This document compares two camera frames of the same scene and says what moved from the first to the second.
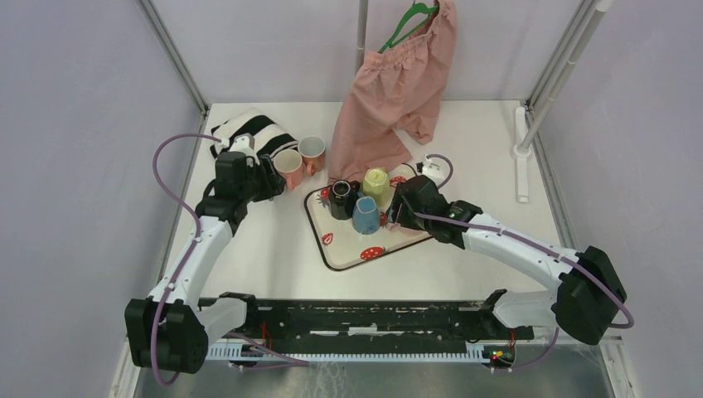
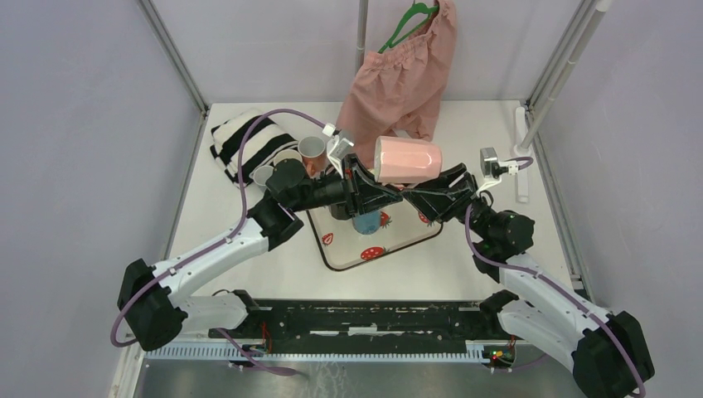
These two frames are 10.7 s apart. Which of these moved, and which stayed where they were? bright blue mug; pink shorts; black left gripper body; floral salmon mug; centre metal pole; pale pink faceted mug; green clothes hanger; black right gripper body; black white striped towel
Moved: pale pink faceted mug; black right gripper body; black left gripper body
Stayed: bright blue mug; pink shorts; green clothes hanger; floral salmon mug; centre metal pole; black white striped towel
